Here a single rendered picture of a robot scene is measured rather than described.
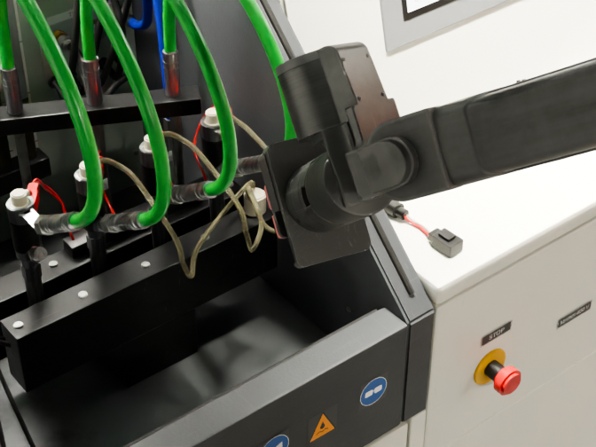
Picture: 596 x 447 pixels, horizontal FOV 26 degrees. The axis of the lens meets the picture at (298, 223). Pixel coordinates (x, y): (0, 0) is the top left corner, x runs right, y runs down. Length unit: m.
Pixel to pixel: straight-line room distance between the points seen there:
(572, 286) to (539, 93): 0.82
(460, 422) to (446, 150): 0.79
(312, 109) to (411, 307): 0.52
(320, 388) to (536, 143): 0.59
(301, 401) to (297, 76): 0.50
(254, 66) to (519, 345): 0.48
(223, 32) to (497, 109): 0.69
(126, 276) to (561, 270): 0.52
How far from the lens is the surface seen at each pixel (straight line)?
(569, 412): 1.83
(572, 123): 0.82
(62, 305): 1.41
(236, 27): 1.47
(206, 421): 1.31
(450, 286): 1.43
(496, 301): 1.52
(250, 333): 1.57
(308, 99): 0.94
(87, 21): 1.43
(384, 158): 0.88
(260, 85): 1.47
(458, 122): 0.86
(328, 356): 1.37
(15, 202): 1.34
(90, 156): 1.12
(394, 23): 1.55
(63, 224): 1.23
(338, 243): 1.04
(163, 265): 1.44
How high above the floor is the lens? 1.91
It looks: 39 degrees down
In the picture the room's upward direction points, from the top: straight up
